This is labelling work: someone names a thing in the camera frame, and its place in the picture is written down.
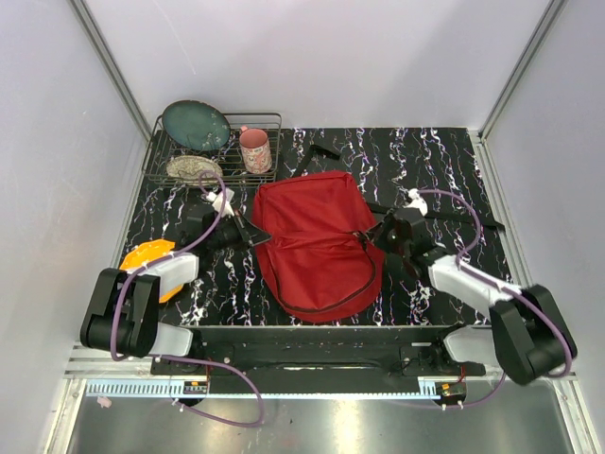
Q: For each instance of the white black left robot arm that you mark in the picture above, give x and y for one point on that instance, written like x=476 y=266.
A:
x=123 y=314

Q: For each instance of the red student backpack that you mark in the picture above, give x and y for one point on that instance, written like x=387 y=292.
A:
x=317 y=265

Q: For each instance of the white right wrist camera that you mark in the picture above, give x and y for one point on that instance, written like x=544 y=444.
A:
x=415 y=200

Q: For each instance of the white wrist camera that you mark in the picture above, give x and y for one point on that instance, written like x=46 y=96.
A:
x=221 y=202
x=415 y=200

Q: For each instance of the speckled beige small plate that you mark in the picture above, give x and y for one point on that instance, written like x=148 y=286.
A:
x=189 y=168

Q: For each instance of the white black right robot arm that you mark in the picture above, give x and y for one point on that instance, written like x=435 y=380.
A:
x=526 y=336

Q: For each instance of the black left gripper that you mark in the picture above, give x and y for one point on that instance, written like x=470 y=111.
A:
x=246 y=233

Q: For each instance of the dark wire dish rack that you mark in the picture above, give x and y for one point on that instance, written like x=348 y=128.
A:
x=161 y=148

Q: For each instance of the pink cartoon mug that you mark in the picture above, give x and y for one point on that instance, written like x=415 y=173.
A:
x=255 y=150

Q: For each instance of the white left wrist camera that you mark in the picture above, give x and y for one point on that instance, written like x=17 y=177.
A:
x=221 y=202

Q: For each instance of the teal ceramic plate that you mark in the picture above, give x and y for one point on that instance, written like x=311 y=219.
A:
x=196 y=125

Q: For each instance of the orange plastic plate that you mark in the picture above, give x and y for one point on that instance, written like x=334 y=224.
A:
x=146 y=252

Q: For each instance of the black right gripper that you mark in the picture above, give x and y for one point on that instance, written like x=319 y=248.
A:
x=376 y=234

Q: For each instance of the aluminium frame rail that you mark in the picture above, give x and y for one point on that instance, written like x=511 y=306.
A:
x=94 y=364

